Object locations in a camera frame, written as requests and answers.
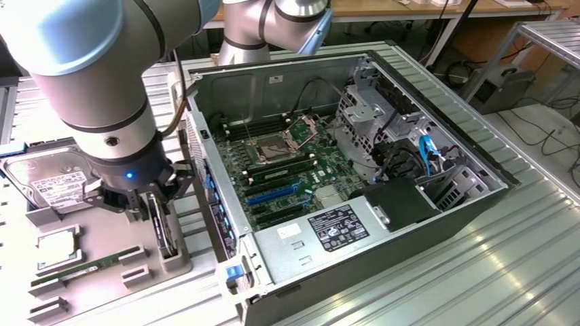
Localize black empty RAM slot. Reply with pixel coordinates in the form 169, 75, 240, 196
220, 115, 292, 141

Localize open metal socket cover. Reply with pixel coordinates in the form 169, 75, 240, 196
281, 114, 321, 141

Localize blue data wire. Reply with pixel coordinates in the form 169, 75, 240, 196
417, 134, 440, 178

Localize silver hard disk drive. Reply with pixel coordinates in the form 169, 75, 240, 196
0, 145, 101, 215

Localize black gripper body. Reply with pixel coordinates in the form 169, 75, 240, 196
85, 136, 180, 202

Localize installed RAM stick with label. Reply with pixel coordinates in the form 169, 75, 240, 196
244, 158, 319, 183

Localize black floor cable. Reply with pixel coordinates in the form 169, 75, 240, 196
493, 98, 580, 160

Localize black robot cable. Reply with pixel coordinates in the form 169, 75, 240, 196
157, 47, 193, 138

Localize green loose RAM stick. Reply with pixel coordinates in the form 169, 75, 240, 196
29, 249, 139, 287

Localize grey parts rack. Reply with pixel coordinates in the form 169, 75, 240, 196
24, 162, 196, 324

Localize green motherboard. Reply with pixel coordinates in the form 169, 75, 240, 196
211, 111, 367, 232

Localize CPU socket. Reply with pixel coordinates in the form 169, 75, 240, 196
245, 134, 304, 165

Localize small silver heat sink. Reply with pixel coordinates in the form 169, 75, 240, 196
313, 187, 341, 205

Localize dark grey equipment box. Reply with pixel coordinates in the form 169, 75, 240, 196
468, 67, 537, 115

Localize black expansion slot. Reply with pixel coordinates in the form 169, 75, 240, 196
251, 201, 311, 219

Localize black looped wire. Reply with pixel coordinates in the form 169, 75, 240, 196
289, 77, 341, 113

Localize thin metal locking lever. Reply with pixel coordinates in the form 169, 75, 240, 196
243, 113, 256, 145

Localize wooden desk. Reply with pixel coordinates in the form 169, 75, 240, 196
200, 0, 568, 31

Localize silver CPU chip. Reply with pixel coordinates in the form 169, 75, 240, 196
36, 232, 81, 270

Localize black plastic shroud box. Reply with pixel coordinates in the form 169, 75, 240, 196
361, 177, 443, 233

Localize open black PC case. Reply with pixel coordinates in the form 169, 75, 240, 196
184, 49, 521, 326

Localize aluminium frame table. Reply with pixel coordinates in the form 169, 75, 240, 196
495, 20, 580, 103

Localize grey power supply unit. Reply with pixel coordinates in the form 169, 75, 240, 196
251, 202, 392, 287

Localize perforated metal disk bay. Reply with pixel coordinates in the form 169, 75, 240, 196
337, 83, 411, 173

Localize blue expansion slot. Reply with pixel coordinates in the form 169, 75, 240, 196
245, 183, 304, 207

